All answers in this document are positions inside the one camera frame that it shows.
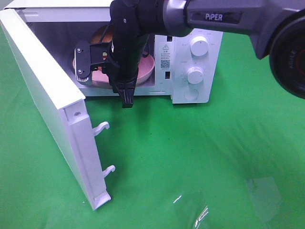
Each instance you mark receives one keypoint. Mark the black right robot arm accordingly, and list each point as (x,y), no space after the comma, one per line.
(276,29)

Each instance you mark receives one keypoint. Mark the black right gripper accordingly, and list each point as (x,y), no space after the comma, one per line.
(127,52)

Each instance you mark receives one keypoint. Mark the white microwave oven body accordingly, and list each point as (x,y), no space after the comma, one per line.
(60,24)

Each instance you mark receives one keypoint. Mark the round door release button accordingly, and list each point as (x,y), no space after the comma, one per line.
(191,95)

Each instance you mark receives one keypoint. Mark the pink round plate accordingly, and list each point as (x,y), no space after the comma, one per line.
(101,80)

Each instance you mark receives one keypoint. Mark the white round knob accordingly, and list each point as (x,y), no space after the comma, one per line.
(199,46)
(194,75)

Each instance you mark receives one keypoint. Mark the white microwave door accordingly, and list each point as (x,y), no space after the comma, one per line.
(61,105)

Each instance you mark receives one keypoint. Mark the green table cloth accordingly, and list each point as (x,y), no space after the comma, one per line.
(236,162)

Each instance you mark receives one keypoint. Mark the burger with lettuce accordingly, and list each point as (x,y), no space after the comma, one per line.
(103,34)

